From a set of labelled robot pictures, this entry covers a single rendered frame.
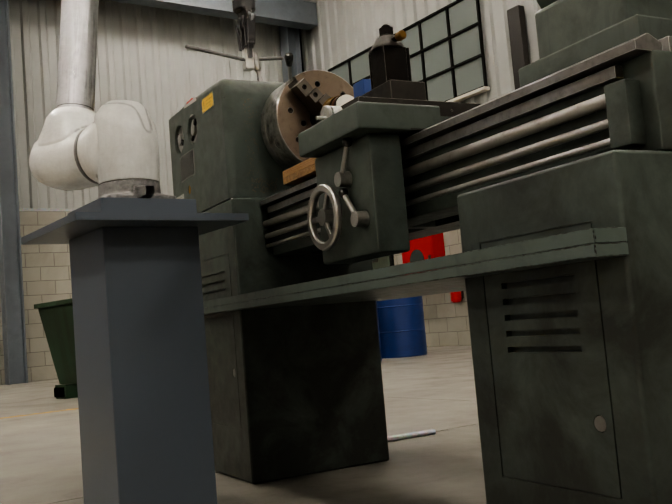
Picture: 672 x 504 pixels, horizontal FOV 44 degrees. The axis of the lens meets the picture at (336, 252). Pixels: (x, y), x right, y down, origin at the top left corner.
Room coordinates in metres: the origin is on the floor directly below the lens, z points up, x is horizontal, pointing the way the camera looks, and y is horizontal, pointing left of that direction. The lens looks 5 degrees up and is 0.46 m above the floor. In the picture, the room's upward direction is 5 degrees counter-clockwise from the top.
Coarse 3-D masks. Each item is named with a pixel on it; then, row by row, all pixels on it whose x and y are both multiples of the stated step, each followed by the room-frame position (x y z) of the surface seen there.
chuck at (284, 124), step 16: (288, 80) 2.51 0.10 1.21; (320, 80) 2.53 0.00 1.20; (336, 80) 2.56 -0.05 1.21; (272, 96) 2.53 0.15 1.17; (288, 96) 2.48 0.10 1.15; (352, 96) 2.58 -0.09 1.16; (272, 112) 2.48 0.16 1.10; (288, 112) 2.47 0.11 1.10; (304, 112) 2.50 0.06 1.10; (320, 112) 2.59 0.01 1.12; (272, 128) 2.49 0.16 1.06; (288, 128) 2.47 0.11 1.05; (304, 128) 2.50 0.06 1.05; (272, 144) 2.53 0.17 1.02; (288, 144) 2.47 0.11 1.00; (288, 160) 2.53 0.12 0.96; (304, 160) 2.49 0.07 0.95
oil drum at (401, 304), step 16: (384, 304) 9.77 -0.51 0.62; (400, 304) 9.71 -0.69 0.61; (416, 304) 9.78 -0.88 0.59; (384, 320) 9.79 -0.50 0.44; (400, 320) 9.71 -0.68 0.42; (416, 320) 9.77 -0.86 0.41; (384, 336) 9.80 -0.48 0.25; (400, 336) 9.71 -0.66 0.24; (416, 336) 9.76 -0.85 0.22; (384, 352) 9.82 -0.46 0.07; (400, 352) 9.72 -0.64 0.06; (416, 352) 9.75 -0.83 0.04
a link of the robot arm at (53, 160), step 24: (72, 0) 2.24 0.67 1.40; (96, 0) 2.28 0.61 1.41; (72, 24) 2.23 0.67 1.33; (96, 24) 2.28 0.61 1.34; (72, 48) 2.22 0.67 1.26; (96, 48) 2.28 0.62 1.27; (72, 72) 2.21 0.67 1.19; (72, 96) 2.21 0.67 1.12; (48, 120) 2.19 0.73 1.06; (72, 120) 2.17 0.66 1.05; (48, 144) 2.18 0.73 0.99; (72, 144) 2.13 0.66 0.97; (48, 168) 2.18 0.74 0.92; (72, 168) 2.15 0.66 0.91
